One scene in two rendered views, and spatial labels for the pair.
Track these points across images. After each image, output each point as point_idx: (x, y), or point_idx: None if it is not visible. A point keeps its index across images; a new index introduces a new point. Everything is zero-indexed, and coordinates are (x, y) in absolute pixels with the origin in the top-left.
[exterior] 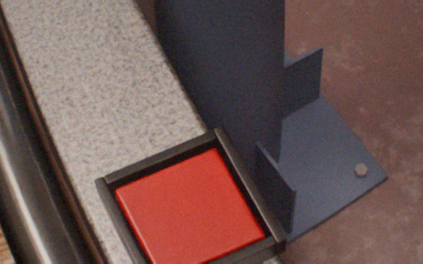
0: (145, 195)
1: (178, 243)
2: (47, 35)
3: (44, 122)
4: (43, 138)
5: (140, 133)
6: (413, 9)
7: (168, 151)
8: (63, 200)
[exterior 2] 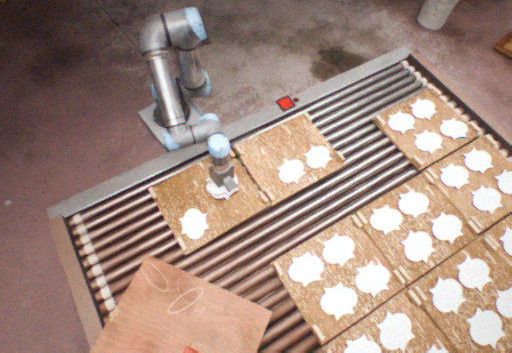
0: (284, 106)
1: (289, 103)
2: (262, 120)
3: (274, 119)
4: None
5: (275, 109)
6: (152, 152)
7: (279, 104)
8: None
